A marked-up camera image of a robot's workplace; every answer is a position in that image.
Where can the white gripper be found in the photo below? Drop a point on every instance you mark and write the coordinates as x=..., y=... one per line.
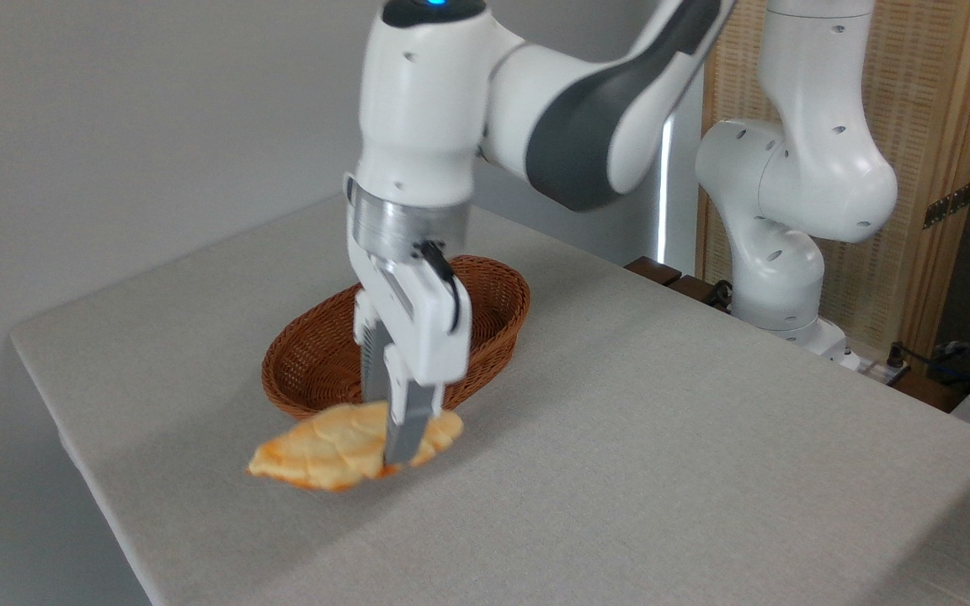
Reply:
x=422, y=328

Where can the golden scored bread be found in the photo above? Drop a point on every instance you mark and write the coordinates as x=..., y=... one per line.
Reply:
x=325, y=450

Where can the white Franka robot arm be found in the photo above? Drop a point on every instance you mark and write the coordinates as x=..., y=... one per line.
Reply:
x=796, y=168

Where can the brown woven wicker basket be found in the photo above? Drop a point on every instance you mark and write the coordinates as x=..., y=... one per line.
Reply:
x=317, y=353

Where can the grey tablecloth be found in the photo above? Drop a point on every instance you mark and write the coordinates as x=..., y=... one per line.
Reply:
x=662, y=463

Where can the dark brown wooden block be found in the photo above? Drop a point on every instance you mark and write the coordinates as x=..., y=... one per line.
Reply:
x=691, y=289
x=652, y=270

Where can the brown wooden board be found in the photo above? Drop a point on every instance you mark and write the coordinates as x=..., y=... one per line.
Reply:
x=931, y=391

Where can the brass screen hinge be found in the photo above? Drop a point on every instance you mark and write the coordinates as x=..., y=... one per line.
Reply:
x=948, y=204

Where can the wood and rattan folding screen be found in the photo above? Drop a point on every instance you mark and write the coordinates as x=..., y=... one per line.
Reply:
x=923, y=93

